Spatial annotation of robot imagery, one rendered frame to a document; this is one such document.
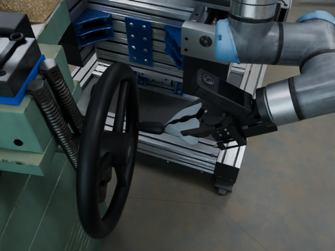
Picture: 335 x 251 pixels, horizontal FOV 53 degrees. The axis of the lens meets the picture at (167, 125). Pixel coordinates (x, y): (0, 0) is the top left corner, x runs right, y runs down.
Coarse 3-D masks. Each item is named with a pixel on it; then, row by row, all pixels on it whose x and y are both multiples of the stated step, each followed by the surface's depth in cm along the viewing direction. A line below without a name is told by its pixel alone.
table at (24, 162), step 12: (60, 0) 69; (60, 12) 69; (36, 24) 64; (48, 24) 64; (60, 24) 70; (36, 36) 61; (48, 36) 65; (60, 36) 70; (72, 96) 56; (48, 144) 49; (0, 156) 48; (12, 156) 48; (24, 156) 48; (36, 156) 48; (48, 156) 50; (0, 168) 49; (12, 168) 49; (24, 168) 48; (36, 168) 48
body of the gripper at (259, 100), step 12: (204, 108) 63; (216, 108) 61; (252, 108) 59; (264, 108) 55; (204, 120) 61; (216, 120) 59; (228, 120) 58; (240, 120) 60; (252, 120) 60; (264, 120) 56; (216, 132) 63; (228, 132) 62; (240, 132) 61; (252, 132) 62; (264, 132) 62; (240, 144) 63
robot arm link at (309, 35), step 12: (312, 12) 59; (324, 12) 58; (288, 24) 57; (300, 24) 57; (312, 24) 57; (324, 24) 57; (288, 36) 56; (300, 36) 56; (312, 36) 56; (324, 36) 55; (288, 48) 56; (300, 48) 56; (312, 48) 55; (324, 48) 54; (288, 60) 58; (300, 60) 57; (300, 72) 57
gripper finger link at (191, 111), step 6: (186, 108) 66; (192, 108) 65; (198, 108) 64; (180, 114) 66; (186, 114) 65; (192, 114) 64; (198, 114) 64; (174, 120) 66; (180, 120) 66; (186, 120) 66; (198, 120) 67
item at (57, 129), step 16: (48, 64) 45; (32, 80) 43; (48, 80) 46; (64, 80) 49; (48, 96) 44; (64, 96) 49; (48, 112) 46; (64, 112) 52; (64, 128) 50; (80, 128) 56; (64, 144) 52
